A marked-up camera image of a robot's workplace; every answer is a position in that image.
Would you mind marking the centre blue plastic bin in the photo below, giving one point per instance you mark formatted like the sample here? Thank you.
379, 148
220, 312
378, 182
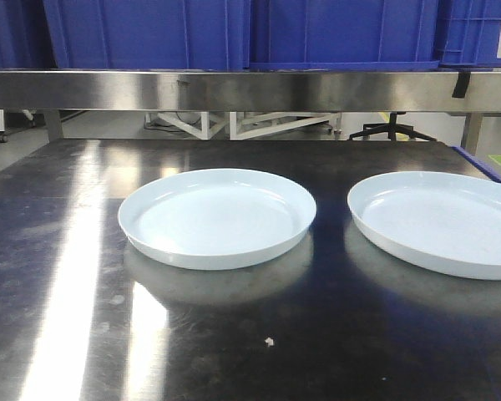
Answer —
243, 35

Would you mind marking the blue plastic bin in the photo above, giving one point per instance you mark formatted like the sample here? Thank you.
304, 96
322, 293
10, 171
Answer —
243, 35
24, 37
467, 34

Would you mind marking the black tape strip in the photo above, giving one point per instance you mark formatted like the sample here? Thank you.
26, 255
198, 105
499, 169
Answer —
461, 86

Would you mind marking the light blue plate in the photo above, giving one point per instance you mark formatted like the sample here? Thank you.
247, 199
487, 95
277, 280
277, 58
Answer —
443, 222
217, 219

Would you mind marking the left blue plastic bin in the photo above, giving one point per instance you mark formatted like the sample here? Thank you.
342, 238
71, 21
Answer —
24, 37

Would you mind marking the stainless steel shelf rail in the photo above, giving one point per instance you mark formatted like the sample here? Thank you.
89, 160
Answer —
294, 91

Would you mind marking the right blue plastic bin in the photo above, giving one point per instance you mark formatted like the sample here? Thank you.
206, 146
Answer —
467, 34

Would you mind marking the blue edge strip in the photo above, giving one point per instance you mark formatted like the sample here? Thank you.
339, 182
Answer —
486, 169

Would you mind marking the black office chair base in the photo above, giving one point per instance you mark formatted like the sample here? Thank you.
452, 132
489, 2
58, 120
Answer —
392, 128

